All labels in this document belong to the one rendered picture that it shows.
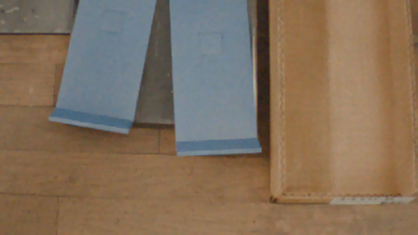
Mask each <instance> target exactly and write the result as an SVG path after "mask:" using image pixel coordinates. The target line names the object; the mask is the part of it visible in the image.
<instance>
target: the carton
mask: <svg viewBox="0 0 418 235"><path fill-rule="evenodd" d="M269 45H270V127H271V142H270V203H301V204H317V203H328V204H402V203H404V204H407V203H410V202H411V201H412V200H414V199H415V198H417V197H410V196H411V195H412V194H414V193H415V192H417V191H418V139H417V132H418V126H417V113H416V99H415V73H414V58H413V46H412V33H411V8H410V0H269Z"/></svg>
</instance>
